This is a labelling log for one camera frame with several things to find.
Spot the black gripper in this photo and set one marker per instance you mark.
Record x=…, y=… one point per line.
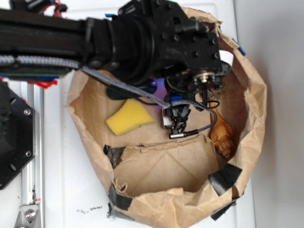
x=170, y=45

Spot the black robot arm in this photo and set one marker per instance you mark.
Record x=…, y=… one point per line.
x=36, y=47

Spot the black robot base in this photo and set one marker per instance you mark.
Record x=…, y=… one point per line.
x=16, y=131

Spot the grey brown rock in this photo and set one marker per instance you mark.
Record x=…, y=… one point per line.
x=216, y=93

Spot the blue tape piece right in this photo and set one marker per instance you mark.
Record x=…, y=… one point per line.
x=242, y=51

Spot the yellow sponge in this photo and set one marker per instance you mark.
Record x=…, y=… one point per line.
x=129, y=117

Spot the orange conch shell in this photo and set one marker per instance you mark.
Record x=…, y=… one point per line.
x=221, y=133

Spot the brown paper bag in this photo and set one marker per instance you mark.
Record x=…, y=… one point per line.
x=168, y=179

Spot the black tape piece right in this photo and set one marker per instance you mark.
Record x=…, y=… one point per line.
x=225, y=178

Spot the black tape piece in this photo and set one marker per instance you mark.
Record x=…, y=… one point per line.
x=120, y=201
x=225, y=178

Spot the black tape piece bottom left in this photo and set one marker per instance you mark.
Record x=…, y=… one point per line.
x=120, y=201

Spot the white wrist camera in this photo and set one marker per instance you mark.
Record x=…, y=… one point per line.
x=167, y=118

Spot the aluminium rail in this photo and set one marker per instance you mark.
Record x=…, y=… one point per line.
x=32, y=174

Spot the metal corner bracket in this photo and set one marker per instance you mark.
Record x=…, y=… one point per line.
x=29, y=217

